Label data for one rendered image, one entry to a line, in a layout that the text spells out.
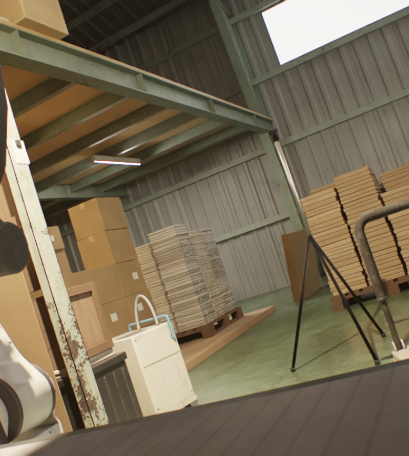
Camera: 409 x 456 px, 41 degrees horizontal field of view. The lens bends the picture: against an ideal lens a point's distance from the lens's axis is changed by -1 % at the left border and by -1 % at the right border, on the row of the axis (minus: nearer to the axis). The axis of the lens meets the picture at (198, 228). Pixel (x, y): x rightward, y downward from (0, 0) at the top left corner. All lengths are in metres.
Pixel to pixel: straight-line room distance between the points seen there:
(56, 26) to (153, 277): 2.87
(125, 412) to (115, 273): 2.86
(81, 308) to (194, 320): 3.43
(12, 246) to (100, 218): 4.33
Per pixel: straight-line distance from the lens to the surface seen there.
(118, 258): 5.57
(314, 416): 0.39
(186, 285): 5.97
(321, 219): 5.27
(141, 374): 3.13
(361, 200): 5.22
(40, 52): 4.67
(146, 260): 6.13
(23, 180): 2.50
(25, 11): 4.45
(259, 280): 10.22
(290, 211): 9.61
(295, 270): 6.93
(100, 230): 5.56
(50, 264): 2.44
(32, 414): 1.26
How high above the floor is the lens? 0.76
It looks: 4 degrees up
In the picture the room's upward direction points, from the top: 18 degrees counter-clockwise
